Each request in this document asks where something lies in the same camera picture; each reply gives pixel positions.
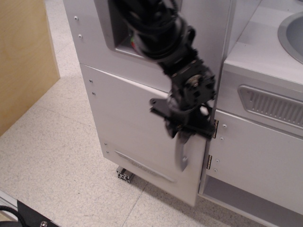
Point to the white toy fridge cabinet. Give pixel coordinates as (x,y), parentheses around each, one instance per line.
(209,18)

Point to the red toy strawberry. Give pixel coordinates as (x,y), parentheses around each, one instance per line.
(134,43)

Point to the aluminium frame rail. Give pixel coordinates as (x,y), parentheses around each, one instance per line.
(7,200)

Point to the upper brass door hinge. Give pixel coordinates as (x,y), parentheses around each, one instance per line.
(216,126)

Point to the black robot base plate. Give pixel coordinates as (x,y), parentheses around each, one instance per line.
(34,218)

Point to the lower brass door hinge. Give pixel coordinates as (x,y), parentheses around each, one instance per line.
(209,160)

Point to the white toy kitchen counter unit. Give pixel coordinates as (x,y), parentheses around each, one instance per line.
(254,57)

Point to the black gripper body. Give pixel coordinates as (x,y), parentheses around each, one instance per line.
(196,119)

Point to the grey toy sink basin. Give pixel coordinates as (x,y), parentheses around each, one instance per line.
(290,35)

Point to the grey vent panel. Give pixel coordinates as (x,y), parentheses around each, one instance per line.
(270,105)

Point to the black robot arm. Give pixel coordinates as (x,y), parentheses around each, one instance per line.
(192,83)

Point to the aluminium extrusion foot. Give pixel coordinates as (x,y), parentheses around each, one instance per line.
(124,174)

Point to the brass door hinge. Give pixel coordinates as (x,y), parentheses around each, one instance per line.
(209,160)
(216,126)

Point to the white fridge door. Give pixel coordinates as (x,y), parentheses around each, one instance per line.
(121,111)

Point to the silver fridge door handle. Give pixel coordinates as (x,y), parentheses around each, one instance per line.
(181,160)

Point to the grey dispenser niche frame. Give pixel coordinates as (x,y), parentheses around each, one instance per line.
(111,40)

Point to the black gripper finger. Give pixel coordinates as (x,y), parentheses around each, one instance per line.
(172,127)
(184,136)

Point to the white oven cabinet door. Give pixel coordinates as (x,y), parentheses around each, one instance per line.
(259,160)

